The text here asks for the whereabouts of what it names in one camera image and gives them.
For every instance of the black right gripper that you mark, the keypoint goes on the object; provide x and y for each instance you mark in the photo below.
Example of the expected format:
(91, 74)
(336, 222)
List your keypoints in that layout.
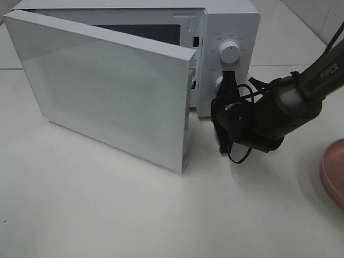
(225, 112)

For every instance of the pink round plate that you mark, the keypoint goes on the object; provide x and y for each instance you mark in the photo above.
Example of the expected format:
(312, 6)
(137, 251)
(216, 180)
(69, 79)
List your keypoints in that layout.
(331, 171)

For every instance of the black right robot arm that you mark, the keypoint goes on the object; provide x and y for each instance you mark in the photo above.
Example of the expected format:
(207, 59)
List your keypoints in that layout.
(260, 115)

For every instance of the lower white control knob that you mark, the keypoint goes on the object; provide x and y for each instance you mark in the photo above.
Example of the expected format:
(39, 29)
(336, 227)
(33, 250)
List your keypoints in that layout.
(217, 83)

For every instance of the white control knob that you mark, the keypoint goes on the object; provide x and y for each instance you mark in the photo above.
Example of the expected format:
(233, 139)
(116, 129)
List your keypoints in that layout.
(229, 51)
(217, 83)

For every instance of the upper white control knob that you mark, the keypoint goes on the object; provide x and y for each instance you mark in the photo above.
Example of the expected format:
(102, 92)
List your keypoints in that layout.
(229, 51)

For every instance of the white microwave oven body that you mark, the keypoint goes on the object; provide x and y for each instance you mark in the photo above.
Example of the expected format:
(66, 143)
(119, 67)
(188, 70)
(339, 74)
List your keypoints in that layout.
(171, 25)

